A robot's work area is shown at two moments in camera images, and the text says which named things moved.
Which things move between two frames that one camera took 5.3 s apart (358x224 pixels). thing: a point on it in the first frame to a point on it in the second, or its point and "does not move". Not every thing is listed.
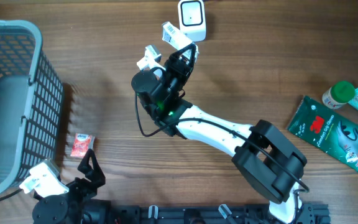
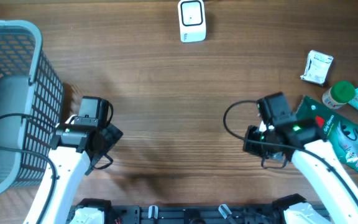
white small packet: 171,36 to 317,66
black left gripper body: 81,190 to 113,135
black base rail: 313,213 does not move
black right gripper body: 176,77 to 261,149
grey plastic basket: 22,104 does not move
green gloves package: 337,134 does not move
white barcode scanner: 192,19 does not move
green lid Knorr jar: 340,93 does not move
